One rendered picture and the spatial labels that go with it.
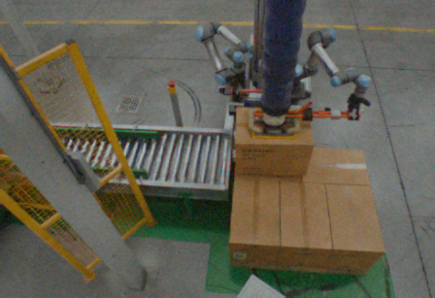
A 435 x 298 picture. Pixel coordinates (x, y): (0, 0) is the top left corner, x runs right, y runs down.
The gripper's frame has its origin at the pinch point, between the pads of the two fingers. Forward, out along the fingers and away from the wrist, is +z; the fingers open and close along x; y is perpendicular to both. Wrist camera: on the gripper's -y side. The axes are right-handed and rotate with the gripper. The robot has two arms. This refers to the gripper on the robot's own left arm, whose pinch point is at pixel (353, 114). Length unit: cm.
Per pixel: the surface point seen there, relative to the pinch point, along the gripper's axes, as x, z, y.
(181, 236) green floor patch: 54, 123, 139
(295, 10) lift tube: 10, -88, 58
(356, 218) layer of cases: 55, 65, -12
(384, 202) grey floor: 9, 119, -67
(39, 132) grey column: 95, -80, 170
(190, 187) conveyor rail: 33, 64, 126
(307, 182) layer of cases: 21, 67, 25
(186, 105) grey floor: -129, 127, 158
